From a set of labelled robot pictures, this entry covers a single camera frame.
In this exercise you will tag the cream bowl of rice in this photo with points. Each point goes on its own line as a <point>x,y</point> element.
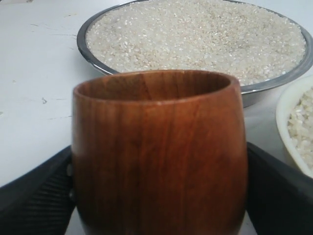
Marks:
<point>294,120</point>

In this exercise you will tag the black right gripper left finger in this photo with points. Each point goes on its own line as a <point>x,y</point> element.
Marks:
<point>39,202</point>

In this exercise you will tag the brown wooden cup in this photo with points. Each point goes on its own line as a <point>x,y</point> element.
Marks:
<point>159,153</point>

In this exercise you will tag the steel plate of rice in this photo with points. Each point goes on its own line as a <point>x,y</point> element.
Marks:
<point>260,47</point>

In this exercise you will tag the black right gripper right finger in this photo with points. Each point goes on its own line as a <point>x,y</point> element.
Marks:
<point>280,198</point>

